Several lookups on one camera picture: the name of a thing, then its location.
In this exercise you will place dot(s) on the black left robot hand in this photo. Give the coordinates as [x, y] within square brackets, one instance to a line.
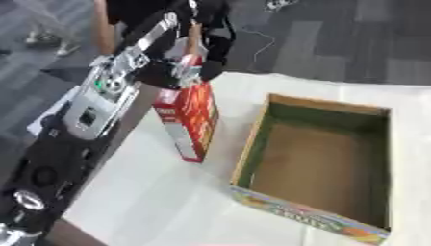
[160, 75]

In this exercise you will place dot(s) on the red cereal box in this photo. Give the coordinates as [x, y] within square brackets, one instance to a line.
[188, 118]

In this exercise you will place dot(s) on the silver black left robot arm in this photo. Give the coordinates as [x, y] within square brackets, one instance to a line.
[95, 109]

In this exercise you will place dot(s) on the open tan cardboard box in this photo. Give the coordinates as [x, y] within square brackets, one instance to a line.
[314, 160]

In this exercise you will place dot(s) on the person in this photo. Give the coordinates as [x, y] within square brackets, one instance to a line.
[135, 9]

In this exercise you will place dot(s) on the pale chair base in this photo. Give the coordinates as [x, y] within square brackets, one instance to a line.
[45, 40]

